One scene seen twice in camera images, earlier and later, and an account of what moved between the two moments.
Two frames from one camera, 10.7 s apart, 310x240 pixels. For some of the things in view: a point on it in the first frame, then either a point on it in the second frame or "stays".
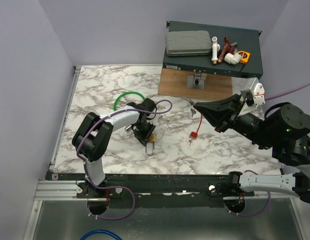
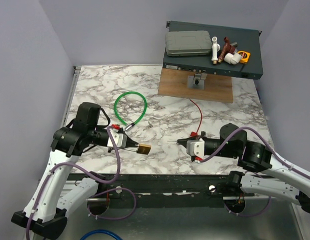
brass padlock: [152, 138] to [143, 149]
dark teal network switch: [248, 40] stays
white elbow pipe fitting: [234, 59] stays
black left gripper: [143, 137] to [130, 143]
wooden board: [174, 82] stays
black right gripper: [217, 111] to [183, 141]
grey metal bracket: [197, 81] stays
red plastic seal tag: [194, 135] stays
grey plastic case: [188, 43] stays
